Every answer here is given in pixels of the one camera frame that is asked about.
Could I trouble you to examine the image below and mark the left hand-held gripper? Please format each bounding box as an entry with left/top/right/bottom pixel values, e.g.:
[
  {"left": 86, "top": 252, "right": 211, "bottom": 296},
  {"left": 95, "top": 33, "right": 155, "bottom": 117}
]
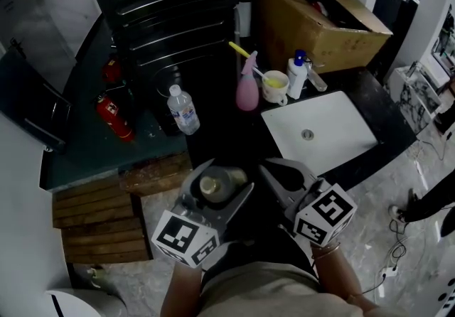
[{"left": 151, "top": 158, "right": 256, "bottom": 269}]

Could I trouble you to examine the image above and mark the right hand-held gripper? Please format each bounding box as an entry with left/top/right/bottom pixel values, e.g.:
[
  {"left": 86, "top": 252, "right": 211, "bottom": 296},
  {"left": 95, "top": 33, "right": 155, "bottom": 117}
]
[{"left": 257, "top": 157, "right": 358, "bottom": 247}]

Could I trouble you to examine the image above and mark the small glass jar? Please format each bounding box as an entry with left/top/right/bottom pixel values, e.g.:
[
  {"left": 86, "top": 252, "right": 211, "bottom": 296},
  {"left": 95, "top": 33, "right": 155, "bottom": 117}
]
[{"left": 193, "top": 165, "right": 249, "bottom": 207}]

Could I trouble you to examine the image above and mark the person's left forearm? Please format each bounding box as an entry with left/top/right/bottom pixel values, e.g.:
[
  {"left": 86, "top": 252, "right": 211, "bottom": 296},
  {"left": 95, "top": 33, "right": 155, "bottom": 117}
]
[{"left": 159, "top": 262, "right": 205, "bottom": 317}]

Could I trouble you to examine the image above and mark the person's right forearm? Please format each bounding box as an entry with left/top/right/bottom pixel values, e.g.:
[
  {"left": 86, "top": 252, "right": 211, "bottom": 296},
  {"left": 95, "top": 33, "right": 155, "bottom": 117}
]
[{"left": 312, "top": 242, "right": 378, "bottom": 317}]

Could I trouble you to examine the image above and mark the white sink basin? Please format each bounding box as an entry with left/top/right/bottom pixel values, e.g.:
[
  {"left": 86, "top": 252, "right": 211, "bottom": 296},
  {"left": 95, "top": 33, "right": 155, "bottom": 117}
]
[{"left": 260, "top": 90, "right": 378, "bottom": 176}]

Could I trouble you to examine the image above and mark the clear plastic water bottle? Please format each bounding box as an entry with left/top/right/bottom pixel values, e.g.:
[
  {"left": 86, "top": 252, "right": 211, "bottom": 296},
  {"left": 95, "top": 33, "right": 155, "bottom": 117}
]
[{"left": 166, "top": 84, "right": 201, "bottom": 136}]

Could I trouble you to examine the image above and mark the pink spray bottle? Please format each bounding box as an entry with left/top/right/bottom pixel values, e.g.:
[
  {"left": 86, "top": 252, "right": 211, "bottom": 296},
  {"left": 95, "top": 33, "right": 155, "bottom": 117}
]
[{"left": 235, "top": 50, "right": 264, "bottom": 112}]

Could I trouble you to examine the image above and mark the white pump bottle blue cap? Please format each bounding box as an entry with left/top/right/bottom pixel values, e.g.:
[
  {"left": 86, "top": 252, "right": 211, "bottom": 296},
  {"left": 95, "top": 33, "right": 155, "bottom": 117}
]
[{"left": 286, "top": 48, "right": 310, "bottom": 100}]

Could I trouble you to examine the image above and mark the black sink countertop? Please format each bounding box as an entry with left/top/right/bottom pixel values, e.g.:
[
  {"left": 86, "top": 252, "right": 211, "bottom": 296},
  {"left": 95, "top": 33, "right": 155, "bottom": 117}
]
[{"left": 184, "top": 66, "right": 417, "bottom": 192}]

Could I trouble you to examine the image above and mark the worn wooden board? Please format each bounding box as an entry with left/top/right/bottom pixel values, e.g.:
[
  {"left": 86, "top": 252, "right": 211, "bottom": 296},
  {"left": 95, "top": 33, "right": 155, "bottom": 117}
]
[{"left": 119, "top": 151, "right": 195, "bottom": 198}]

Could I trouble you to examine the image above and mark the white ceramic cup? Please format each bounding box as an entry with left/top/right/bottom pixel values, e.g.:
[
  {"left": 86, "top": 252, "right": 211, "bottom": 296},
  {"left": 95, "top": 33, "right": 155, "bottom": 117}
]
[{"left": 261, "top": 70, "right": 291, "bottom": 107}]

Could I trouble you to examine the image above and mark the chrome faucet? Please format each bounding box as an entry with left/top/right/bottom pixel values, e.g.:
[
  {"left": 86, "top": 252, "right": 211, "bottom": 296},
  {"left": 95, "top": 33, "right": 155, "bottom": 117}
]
[{"left": 304, "top": 58, "right": 328, "bottom": 92}]

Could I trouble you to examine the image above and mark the person's light shirt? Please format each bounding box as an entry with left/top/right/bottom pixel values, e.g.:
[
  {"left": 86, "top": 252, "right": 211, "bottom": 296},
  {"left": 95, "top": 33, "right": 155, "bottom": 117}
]
[{"left": 197, "top": 260, "right": 360, "bottom": 317}]

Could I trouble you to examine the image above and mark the wooden slat pallet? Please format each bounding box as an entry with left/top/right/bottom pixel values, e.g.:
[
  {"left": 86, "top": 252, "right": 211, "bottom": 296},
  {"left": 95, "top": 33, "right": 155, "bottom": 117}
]
[{"left": 52, "top": 183, "right": 154, "bottom": 265}]

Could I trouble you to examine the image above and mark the large red fire extinguisher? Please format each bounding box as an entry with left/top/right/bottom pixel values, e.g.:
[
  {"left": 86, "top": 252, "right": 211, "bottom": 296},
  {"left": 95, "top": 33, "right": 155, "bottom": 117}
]
[{"left": 95, "top": 93, "right": 136, "bottom": 143}]

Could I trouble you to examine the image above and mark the dark green platform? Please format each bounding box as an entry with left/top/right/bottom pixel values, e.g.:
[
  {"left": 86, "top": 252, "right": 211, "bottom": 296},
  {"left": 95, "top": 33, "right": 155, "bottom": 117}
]
[{"left": 38, "top": 20, "right": 189, "bottom": 192}]

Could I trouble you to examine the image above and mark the yellow sponge brush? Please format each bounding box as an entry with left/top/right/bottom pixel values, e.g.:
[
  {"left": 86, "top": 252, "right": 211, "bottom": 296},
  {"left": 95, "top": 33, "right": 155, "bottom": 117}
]
[{"left": 228, "top": 41, "right": 284, "bottom": 89}]

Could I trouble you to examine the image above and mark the marble pattern cabinet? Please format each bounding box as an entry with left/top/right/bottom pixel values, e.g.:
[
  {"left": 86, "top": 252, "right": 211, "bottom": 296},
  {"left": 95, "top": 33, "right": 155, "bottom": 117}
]
[{"left": 385, "top": 61, "right": 454, "bottom": 134}]

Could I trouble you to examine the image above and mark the brown cardboard box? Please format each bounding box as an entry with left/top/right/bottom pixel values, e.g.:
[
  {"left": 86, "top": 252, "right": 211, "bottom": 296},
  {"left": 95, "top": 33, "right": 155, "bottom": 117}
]
[{"left": 251, "top": 0, "right": 394, "bottom": 75}]

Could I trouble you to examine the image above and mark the small red fire extinguisher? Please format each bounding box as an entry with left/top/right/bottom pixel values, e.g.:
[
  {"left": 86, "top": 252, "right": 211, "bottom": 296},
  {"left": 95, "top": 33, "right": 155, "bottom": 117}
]
[{"left": 102, "top": 55, "right": 122, "bottom": 84}]

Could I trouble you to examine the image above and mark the white round appliance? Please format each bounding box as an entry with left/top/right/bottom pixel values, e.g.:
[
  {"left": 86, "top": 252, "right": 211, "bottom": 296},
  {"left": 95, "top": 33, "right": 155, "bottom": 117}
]
[{"left": 44, "top": 289, "right": 129, "bottom": 317}]

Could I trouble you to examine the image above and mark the black dish rack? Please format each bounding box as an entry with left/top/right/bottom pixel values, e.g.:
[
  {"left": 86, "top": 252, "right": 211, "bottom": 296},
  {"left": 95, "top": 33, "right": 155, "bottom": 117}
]
[{"left": 80, "top": 0, "right": 237, "bottom": 137}]

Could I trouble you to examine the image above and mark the white perforated panel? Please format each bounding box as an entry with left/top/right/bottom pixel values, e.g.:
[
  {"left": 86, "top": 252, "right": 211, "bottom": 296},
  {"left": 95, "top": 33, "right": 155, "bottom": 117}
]
[{"left": 436, "top": 283, "right": 455, "bottom": 317}]

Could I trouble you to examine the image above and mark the black cabinet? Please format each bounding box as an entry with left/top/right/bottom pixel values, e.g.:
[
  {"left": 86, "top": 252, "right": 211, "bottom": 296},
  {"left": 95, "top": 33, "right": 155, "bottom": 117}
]
[{"left": 372, "top": 0, "right": 420, "bottom": 38}]

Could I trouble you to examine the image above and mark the thin right wrist bracelet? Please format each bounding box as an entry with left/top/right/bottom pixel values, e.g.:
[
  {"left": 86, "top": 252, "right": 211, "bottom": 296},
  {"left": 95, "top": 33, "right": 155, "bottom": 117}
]
[{"left": 311, "top": 241, "right": 341, "bottom": 260}]

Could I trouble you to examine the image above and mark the black floor cable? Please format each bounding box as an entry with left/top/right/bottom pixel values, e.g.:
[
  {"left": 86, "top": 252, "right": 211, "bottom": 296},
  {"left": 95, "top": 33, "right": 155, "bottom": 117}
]
[{"left": 389, "top": 219, "right": 410, "bottom": 270}]

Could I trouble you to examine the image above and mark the grey drain hose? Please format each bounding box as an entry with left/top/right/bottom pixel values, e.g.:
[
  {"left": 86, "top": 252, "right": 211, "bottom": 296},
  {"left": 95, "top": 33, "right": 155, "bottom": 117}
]
[{"left": 232, "top": 6, "right": 242, "bottom": 71}]

